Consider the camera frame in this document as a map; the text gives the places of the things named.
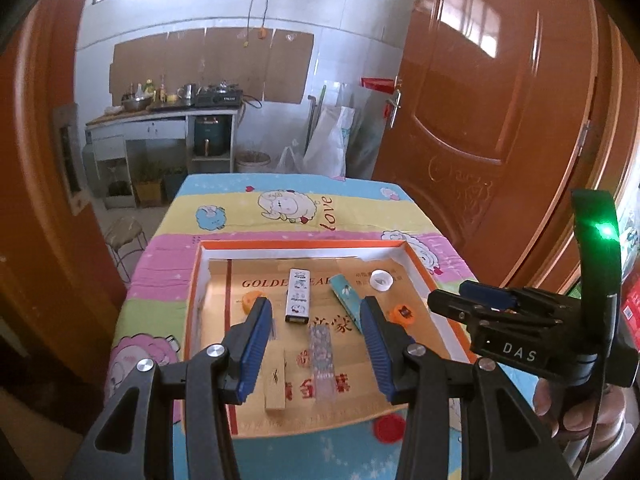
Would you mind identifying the kitchen counter cabinet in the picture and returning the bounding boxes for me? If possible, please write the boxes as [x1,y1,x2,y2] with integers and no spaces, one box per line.
[85,108,240,209]

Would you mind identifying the white black slim box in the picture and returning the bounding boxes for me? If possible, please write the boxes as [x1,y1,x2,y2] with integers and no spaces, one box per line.
[284,269,310,324]

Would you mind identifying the person's right hand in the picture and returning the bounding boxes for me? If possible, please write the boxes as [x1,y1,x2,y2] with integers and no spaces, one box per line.
[533,378,626,446]

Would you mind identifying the large shallow cardboard tray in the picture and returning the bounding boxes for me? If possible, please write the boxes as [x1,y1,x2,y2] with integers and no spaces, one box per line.
[183,240,474,439]

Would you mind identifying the small round stool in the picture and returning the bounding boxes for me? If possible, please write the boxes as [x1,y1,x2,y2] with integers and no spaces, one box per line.
[104,216,148,284]

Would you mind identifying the wooden door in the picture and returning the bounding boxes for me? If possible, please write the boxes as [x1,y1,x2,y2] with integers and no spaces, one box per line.
[0,0,129,436]
[374,0,639,292]

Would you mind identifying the cardboard wall panel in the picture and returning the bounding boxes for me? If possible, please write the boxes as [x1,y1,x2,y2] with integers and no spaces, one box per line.
[108,27,314,104]

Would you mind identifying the metal kettle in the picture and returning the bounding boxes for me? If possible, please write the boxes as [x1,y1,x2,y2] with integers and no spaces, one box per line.
[177,84,198,103]

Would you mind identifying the right wooden door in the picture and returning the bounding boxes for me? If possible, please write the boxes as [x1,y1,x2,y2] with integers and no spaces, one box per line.
[374,0,639,292]

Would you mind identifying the red bottle cap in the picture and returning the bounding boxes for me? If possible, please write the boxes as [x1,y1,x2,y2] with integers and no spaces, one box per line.
[373,413,406,444]

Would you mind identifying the clear patterned slim box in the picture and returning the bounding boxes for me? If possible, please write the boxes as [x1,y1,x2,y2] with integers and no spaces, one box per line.
[309,324,336,402]

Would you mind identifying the orange printed bottle cap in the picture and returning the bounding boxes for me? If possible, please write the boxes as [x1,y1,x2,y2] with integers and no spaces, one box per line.
[388,304,416,328]

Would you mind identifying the white plastic sack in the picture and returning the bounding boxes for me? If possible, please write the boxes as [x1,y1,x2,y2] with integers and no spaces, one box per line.
[303,106,355,178]

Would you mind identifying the colourful cartoon bed sheet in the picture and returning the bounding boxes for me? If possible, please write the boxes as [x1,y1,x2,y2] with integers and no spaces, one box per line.
[104,173,539,480]

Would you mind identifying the plain orange bottle cap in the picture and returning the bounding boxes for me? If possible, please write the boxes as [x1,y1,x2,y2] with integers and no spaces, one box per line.
[241,290,264,315]

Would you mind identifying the black gas stove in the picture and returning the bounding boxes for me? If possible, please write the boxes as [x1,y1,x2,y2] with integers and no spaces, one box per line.
[193,86,243,110]

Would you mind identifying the teal slim carton box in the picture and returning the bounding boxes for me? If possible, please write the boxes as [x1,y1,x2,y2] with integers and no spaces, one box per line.
[329,274,362,330]

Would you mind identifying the left wooden door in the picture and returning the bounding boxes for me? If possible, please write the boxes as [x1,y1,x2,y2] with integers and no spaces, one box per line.
[0,0,129,436]

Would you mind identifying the dark green air fryer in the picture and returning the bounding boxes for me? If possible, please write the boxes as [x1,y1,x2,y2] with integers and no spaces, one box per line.
[194,116,226,157]

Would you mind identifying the white bottle cap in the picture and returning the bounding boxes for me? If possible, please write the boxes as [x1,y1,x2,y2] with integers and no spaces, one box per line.
[369,269,394,292]

